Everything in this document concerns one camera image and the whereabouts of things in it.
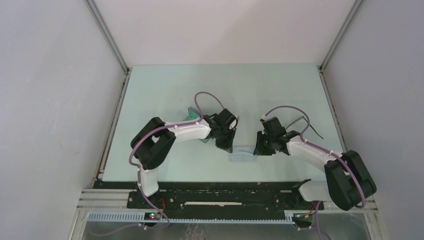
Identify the grey-blue glasses case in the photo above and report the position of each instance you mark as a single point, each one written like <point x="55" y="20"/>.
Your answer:
<point x="192" y="114"/>

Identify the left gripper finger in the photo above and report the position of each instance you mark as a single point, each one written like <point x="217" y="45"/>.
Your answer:
<point x="229" y="146"/>
<point x="221" y="144"/>

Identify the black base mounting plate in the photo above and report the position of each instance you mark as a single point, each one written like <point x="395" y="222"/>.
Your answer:
<point x="230" y="200"/>

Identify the right aluminium frame post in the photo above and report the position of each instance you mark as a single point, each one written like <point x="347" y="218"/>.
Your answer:
<point x="341" y="33"/>

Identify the grey slotted cable duct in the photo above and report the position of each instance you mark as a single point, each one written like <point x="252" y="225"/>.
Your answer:
<point x="145" y="217"/>

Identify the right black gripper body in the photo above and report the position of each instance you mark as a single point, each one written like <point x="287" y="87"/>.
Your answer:
<point x="270" y="147"/>

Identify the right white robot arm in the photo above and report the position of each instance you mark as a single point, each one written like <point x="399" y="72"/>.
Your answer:
<point x="347" y="183"/>

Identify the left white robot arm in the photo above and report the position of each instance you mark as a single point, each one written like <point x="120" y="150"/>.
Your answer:
<point x="152" y="144"/>

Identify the aluminium frame post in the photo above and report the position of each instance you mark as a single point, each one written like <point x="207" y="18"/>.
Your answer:
<point x="107" y="35"/>
<point x="341" y="33"/>

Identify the left aluminium frame post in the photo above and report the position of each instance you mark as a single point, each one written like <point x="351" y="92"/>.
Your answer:
<point x="107" y="35"/>

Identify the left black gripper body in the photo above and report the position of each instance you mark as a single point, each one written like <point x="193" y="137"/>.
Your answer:
<point x="227" y="133"/>

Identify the light blue cleaning cloth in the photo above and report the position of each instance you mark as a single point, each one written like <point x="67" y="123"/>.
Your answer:
<point x="242" y="154"/>

